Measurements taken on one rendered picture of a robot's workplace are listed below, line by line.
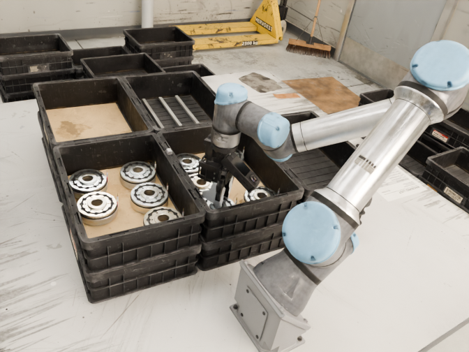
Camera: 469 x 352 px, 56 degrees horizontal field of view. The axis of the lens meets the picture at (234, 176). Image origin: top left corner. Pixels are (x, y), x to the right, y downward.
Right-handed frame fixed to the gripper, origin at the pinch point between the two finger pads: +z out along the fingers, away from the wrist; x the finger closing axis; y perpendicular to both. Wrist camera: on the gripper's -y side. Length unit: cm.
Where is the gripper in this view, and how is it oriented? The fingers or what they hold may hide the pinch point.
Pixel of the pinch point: (222, 203)
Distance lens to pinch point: 124.8
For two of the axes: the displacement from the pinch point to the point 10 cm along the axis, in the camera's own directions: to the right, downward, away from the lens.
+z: -1.3, 7.9, 5.9
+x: -3.8, 5.1, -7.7
